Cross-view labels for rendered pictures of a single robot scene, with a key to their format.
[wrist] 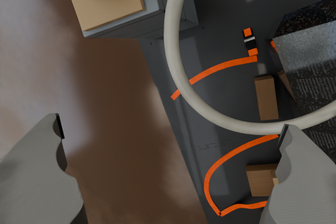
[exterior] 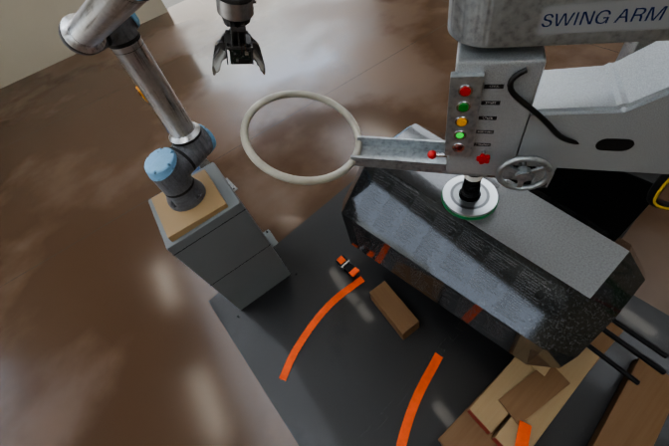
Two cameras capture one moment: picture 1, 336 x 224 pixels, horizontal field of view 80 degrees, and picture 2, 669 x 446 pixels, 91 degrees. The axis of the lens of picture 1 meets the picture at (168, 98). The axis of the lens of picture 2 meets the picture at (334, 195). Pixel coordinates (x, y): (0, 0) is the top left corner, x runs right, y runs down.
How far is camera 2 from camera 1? 112 cm
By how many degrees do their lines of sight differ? 59
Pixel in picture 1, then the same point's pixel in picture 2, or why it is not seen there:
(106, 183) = not seen: outside the picture
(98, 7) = (186, 215)
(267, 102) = (394, 308)
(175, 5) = (244, 126)
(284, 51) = (352, 213)
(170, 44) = (245, 140)
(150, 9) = (232, 204)
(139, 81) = (227, 379)
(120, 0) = (206, 204)
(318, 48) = (365, 193)
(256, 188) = not seen: outside the picture
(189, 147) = not seen: outside the picture
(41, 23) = (64, 362)
